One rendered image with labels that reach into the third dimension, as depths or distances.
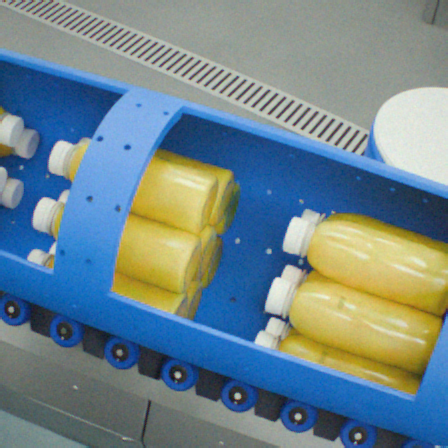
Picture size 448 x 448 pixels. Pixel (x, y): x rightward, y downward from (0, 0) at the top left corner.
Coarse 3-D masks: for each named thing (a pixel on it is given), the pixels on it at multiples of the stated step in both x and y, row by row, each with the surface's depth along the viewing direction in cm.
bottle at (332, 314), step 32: (288, 288) 101; (320, 288) 99; (352, 288) 100; (320, 320) 98; (352, 320) 97; (384, 320) 97; (416, 320) 97; (352, 352) 99; (384, 352) 97; (416, 352) 96
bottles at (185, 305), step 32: (0, 192) 116; (64, 192) 112; (224, 224) 115; (32, 256) 108; (128, 288) 104; (160, 288) 105; (192, 288) 111; (192, 320) 115; (288, 352) 101; (320, 352) 101; (384, 384) 99; (416, 384) 99
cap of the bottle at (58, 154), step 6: (60, 144) 106; (66, 144) 106; (54, 150) 105; (60, 150) 105; (66, 150) 105; (54, 156) 105; (60, 156) 105; (54, 162) 105; (60, 162) 105; (54, 168) 106; (60, 168) 105; (60, 174) 106
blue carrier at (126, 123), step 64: (0, 64) 118; (64, 128) 123; (128, 128) 98; (192, 128) 115; (256, 128) 102; (128, 192) 95; (256, 192) 119; (320, 192) 116; (384, 192) 111; (0, 256) 100; (64, 256) 97; (256, 256) 120; (128, 320) 100; (256, 320) 117; (256, 384) 101; (320, 384) 95
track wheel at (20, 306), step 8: (8, 296) 113; (0, 304) 113; (8, 304) 113; (16, 304) 113; (24, 304) 113; (0, 312) 113; (8, 312) 113; (16, 312) 113; (24, 312) 113; (8, 320) 113; (16, 320) 113; (24, 320) 113
